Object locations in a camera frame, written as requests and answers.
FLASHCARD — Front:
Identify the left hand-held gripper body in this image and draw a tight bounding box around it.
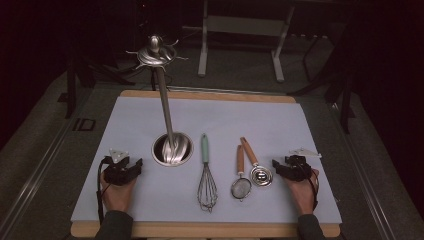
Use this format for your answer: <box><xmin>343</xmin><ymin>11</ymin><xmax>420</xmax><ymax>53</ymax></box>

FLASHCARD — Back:
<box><xmin>101</xmin><ymin>148</ymin><xmax>135</xmax><ymax>186</ymax></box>

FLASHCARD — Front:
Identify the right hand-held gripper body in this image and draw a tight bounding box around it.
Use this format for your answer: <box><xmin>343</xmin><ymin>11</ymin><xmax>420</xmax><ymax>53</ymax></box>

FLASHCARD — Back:
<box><xmin>283</xmin><ymin>148</ymin><xmax>323</xmax><ymax>183</ymax></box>

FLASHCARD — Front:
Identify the wooden handled mesh strainer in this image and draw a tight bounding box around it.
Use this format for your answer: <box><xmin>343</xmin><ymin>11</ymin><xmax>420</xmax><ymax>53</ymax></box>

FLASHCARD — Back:
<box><xmin>230</xmin><ymin>144</ymin><xmax>253</xmax><ymax>202</ymax></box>

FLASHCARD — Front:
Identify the steel utensil rack stand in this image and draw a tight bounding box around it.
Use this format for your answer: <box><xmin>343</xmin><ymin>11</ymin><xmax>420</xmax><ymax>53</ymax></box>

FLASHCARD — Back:
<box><xmin>125</xmin><ymin>34</ymin><xmax>195</xmax><ymax>167</ymax></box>

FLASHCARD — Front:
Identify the green handled wire whisk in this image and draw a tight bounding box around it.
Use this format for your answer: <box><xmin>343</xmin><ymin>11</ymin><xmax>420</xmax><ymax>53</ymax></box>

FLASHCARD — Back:
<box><xmin>196</xmin><ymin>133</ymin><xmax>219</xmax><ymax>214</ymax></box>

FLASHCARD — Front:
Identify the person's left hand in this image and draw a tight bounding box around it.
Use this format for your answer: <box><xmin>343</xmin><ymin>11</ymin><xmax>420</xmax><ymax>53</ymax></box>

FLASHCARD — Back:
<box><xmin>99</xmin><ymin>169</ymin><xmax>138</xmax><ymax>214</ymax></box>

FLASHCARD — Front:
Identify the person's right hand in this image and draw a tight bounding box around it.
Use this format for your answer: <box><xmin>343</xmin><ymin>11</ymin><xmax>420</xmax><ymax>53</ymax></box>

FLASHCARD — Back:
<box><xmin>283</xmin><ymin>168</ymin><xmax>320</xmax><ymax>216</ymax></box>

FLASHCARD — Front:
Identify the pale grey table mat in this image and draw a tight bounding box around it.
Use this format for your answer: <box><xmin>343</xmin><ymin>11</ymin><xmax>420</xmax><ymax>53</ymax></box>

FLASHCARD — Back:
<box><xmin>70</xmin><ymin>95</ymin><xmax>343</xmax><ymax>225</ymax></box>

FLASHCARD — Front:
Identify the dark metal stand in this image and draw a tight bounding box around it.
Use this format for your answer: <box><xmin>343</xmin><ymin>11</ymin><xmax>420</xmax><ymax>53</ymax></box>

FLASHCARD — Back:
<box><xmin>287</xmin><ymin>33</ymin><xmax>357</xmax><ymax>135</ymax></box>
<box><xmin>57</xmin><ymin>49</ymin><xmax>136</xmax><ymax>120</ymax></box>

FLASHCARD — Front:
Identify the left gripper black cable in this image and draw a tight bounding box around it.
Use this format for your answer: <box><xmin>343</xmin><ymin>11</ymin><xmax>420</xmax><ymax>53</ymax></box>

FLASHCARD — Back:
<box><xmin>96</xmin><ymin>156</ymin><xmax>113</xmax><ymax>225</ymax></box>

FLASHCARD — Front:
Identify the black floor bracket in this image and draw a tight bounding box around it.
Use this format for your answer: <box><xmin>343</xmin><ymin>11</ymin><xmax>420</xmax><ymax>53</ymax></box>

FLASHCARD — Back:
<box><xmin>72</xmin><ymin>117</ymin><xmax>97</xmax><ymax>132</ymax></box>

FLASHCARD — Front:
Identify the white metal stand frame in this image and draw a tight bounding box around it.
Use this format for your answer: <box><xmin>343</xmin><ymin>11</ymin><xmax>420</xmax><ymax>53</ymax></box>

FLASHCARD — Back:
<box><xmin>181</xmin><ymin>0</ymin><xmax>296</xmax><ymax>83</ymax></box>

